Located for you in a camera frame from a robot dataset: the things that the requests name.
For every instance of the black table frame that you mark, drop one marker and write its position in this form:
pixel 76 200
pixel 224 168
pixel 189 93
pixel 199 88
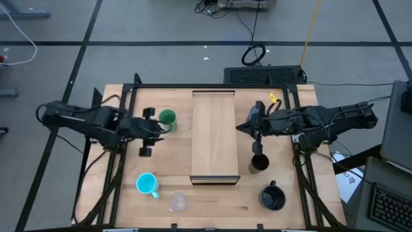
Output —
pixel 209 86

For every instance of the wooden shelf with black frame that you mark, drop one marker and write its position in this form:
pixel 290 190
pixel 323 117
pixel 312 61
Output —
pixel 214 135

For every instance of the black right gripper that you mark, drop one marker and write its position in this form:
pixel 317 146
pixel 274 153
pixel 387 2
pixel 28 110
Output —
pixel 277 122

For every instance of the grey desk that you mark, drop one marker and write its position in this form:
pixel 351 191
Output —
pixel 396 135
pixel 367 174

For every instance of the white paper sheet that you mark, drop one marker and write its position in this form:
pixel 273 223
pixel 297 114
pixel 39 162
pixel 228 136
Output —
pixel 349 187

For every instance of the green cup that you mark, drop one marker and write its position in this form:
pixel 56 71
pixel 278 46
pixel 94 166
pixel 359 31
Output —
pixel 169 116

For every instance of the black computer case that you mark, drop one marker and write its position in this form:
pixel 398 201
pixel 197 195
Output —
pixel 257 75

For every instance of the grey metal desk foot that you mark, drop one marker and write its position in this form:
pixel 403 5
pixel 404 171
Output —
pixel 9 92
pixel 32 13

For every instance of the dark brown tumbler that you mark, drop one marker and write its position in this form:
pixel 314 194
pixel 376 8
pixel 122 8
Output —
pixel 260 163

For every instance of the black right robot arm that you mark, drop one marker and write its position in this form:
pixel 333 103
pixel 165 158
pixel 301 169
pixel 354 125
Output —
pixel 338 117

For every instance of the black mug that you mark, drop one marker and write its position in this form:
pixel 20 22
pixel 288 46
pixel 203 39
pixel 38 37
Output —
pixel 272 198

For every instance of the cyan mug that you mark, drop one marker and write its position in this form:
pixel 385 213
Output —
pixel 146 183

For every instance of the black keyboard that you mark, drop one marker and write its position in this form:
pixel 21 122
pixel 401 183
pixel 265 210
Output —
pixel 391 209

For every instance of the clear glass cup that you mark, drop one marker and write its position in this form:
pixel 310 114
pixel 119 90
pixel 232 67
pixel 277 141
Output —
pixel 178 202

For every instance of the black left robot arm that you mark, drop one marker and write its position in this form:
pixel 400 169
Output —
pixel 80 120

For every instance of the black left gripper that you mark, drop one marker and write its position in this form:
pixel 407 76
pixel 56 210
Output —
pixel 138 129

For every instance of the grey equipment box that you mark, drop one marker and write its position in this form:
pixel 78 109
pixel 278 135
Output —
pixel 244 4

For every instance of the black device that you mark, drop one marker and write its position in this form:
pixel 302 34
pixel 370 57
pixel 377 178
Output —
pixel 407 101

